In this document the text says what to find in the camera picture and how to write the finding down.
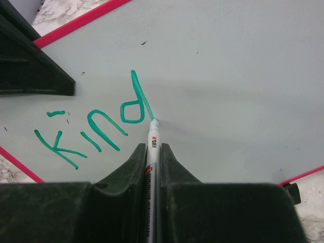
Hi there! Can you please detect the green capped whiteboard marker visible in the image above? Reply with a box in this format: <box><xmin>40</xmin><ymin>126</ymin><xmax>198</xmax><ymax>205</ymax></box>
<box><xmin>142</xmin><ymin>118</ymin><xmax>160</xmax><ymax>242</ymax></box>

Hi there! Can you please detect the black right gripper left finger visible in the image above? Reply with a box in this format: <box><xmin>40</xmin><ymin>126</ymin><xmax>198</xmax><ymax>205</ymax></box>
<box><xmin>1</xmin><ymin>143</ymin><xmax>146</xmax><ymax>242</ymax></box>

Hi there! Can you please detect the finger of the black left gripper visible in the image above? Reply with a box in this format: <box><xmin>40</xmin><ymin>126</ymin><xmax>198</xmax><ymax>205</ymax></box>
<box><xmin>1</xmin><ymin>1</ymin><xmax>75</xmax><ymax>96</ymax></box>

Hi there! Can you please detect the pink framed whiteboard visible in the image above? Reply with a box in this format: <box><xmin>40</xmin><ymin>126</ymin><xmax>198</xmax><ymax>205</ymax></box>
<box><xmin>1</xmin><ymin>1</ymin><xmax>323</xmax><ymax>184</ymax></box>

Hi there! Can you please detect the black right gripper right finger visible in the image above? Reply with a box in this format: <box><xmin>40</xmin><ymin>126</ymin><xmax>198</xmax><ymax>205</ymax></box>
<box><xmin>160</xmin><ymin>143</ymin><xmax>307</xmax><ymax>242</ymax></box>

